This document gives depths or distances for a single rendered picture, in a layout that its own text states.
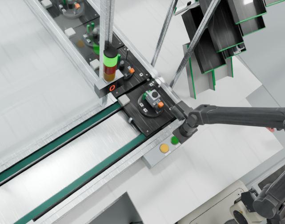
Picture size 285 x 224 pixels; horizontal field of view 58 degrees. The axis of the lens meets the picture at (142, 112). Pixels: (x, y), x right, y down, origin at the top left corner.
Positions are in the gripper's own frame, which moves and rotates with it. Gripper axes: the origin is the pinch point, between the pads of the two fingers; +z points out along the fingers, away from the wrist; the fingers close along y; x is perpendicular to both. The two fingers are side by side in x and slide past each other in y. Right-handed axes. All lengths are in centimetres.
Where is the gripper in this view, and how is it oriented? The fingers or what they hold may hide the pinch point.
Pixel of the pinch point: (179, 138)
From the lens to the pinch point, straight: 123.1
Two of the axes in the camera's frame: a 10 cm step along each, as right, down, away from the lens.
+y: -7.7, 5.2, -3.7
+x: 6.3, 7.4, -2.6
